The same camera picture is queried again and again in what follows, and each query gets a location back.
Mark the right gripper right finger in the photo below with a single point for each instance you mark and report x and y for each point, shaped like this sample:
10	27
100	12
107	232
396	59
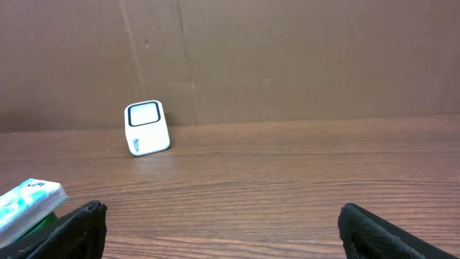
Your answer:
367	236

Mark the green lid white jar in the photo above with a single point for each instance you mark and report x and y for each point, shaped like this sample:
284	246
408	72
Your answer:
46	221

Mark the white barcode scanner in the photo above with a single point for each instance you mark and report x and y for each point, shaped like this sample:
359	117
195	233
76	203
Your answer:
145	128

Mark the teal tissue pack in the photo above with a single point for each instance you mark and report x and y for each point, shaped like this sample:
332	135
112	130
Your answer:
26	205

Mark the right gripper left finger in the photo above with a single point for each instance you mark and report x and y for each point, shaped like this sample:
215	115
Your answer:
79	234

